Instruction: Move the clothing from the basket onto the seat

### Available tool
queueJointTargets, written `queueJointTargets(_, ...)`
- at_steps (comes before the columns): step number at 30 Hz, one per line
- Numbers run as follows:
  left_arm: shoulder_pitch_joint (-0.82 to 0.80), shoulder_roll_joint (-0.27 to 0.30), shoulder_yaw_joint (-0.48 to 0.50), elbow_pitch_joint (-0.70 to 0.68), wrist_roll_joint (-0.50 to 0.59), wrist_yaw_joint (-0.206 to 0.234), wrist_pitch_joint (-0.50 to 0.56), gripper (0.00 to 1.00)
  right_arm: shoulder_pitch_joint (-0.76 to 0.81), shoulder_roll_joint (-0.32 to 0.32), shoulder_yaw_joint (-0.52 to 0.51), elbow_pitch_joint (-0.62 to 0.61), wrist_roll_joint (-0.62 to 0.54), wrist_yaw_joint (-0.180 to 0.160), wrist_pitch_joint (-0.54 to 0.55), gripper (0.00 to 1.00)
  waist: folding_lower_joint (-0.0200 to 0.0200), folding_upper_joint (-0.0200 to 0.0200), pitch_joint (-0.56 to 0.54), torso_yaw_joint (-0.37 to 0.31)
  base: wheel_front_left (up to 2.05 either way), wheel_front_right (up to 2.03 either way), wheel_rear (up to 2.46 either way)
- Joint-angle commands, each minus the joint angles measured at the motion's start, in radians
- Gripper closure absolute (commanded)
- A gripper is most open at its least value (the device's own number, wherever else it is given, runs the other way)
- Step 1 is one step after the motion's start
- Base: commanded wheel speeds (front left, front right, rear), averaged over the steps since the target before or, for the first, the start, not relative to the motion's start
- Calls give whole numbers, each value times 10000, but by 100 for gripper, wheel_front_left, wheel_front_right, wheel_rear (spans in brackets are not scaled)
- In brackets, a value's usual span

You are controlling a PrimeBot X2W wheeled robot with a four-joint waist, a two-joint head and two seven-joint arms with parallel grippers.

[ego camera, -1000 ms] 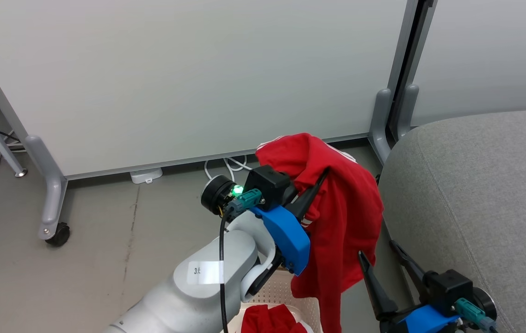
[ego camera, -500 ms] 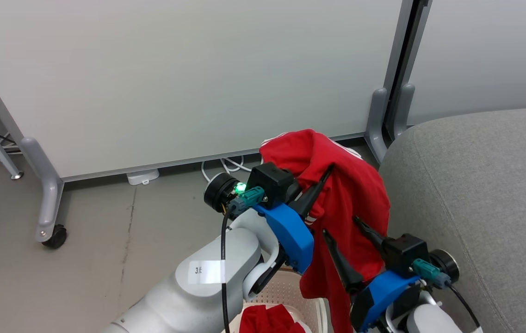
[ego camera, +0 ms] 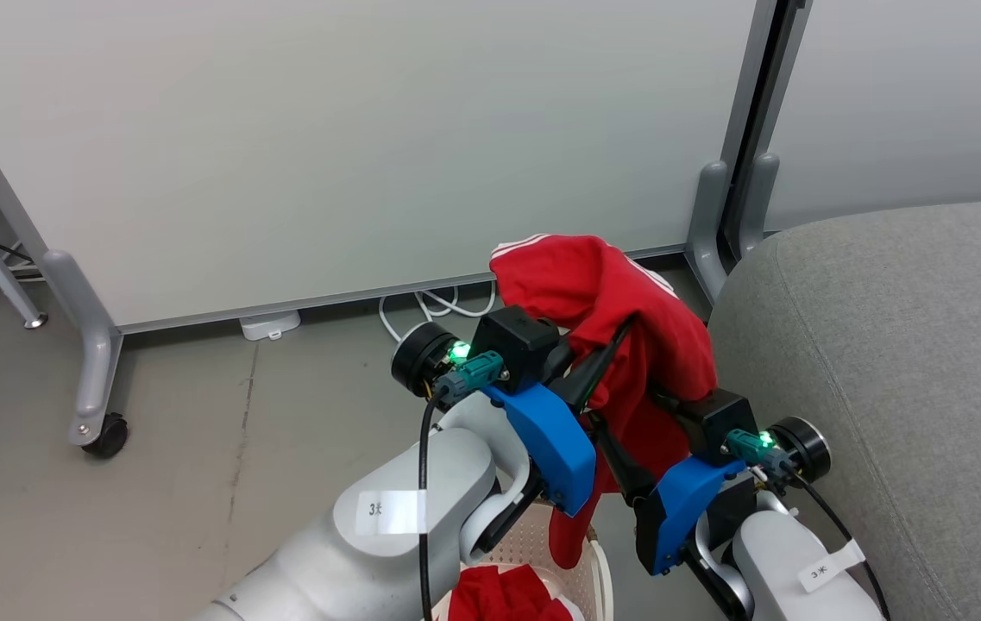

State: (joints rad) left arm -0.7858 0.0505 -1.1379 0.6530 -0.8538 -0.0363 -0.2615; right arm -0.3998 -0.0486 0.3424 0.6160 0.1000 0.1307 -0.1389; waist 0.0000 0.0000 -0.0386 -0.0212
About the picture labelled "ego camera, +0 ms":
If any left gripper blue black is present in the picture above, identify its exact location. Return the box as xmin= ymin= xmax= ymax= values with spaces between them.
xmin=391 ymin=306 xmax=638 ymax=518

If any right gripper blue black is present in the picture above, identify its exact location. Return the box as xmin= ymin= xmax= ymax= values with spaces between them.
xmin=597 ymin=388 xmax=833 ymax=577

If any red garment with white stripes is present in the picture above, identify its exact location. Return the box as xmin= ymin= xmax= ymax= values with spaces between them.
xmin=447 ymin=233 xmax=720 ymax=621

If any cream perforated laundry basket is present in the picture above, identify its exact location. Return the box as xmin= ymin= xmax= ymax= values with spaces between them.
xmin=456 ymin=505 xmax=616 ymax=621

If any grey curved partition foot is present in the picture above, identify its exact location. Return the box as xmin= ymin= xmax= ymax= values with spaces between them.
xmin=687 ymin=160 xmax=731 ymax=303
xmin=736 ymin=153 xmax=780 ymax=260
xmin=41 ymin=250 xmax=124 ymax=449

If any grey fabric sofa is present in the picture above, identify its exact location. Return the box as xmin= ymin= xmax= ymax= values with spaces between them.
xmin=706 ymin=197 xmax=981 ymax=621

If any large white partition panel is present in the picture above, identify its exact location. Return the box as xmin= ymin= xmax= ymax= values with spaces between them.
xmin=0 ymin=0 xmax=780 ymax=336

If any white power adapter box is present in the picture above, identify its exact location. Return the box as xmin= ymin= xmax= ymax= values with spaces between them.
xmin=240 ymin=310 xmax=302 ymax=342

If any narrow white partition panel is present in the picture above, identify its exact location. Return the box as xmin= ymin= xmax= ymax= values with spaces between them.
xmin=764 ymin=0 xmax=981 ymax=232

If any black caster wheel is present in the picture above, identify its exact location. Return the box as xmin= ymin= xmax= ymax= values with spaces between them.
xmin=80 ymin=412 xmax=129 ymax=459

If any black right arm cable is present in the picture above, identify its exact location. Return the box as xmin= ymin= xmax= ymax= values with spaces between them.
xmin=783 ymin=470 xmax=890 ymax=621

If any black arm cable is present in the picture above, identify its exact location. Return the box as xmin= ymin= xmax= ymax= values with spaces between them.
xmin=783 ymin=470 xmax=890 ymax=621
xmin=417 ymin=388 xmax=456 ymax=621

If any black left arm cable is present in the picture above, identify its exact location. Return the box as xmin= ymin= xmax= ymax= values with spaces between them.
xmin=417 ymin=388 xmax=456 ymax=621

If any white floor cable loop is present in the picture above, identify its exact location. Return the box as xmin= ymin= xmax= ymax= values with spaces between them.
xmin=378 ymin=280 xmax=500 ymax=344

